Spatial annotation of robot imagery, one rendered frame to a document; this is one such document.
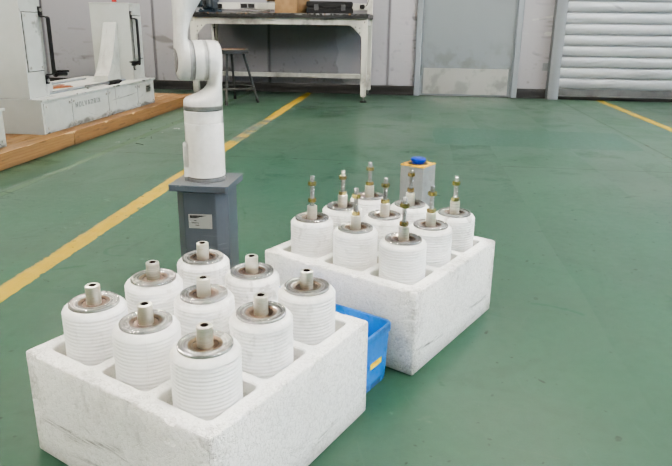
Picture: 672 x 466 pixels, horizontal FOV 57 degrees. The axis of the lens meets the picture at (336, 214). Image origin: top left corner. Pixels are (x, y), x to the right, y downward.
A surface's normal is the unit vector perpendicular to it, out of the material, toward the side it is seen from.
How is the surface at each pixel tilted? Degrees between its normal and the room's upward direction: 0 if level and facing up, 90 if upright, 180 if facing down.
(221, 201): 93
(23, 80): 90
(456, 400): 0
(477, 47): 90
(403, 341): 90
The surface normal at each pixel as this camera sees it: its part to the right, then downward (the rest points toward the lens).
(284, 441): 0.84, 0.17
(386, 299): -0.59, 0.23
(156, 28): -0.12, 0.29
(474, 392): 0.01, -0.96
